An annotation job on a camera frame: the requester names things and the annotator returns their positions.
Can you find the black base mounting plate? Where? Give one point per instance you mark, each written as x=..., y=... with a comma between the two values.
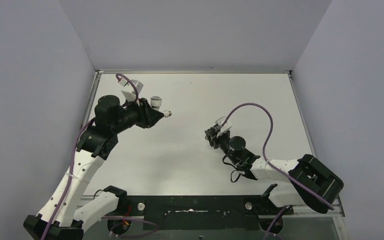
x=200, y=212

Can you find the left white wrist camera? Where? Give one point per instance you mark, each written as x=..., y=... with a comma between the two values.
x=131, y=90

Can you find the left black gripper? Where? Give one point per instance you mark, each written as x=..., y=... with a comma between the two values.
x=147, y=114

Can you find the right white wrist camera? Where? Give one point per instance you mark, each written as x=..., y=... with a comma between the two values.
x=222, y=125

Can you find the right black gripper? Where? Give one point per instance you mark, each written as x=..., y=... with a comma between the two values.
x=214, y=139

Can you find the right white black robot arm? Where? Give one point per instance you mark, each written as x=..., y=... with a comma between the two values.
x=309, y=181

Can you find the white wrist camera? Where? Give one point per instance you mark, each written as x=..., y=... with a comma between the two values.
x=222, y=125
x=131, y=90

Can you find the white faucet with chrome knob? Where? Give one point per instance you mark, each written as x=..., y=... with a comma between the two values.
x=156, y=103

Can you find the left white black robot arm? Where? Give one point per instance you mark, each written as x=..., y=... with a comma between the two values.
x=60, y=218

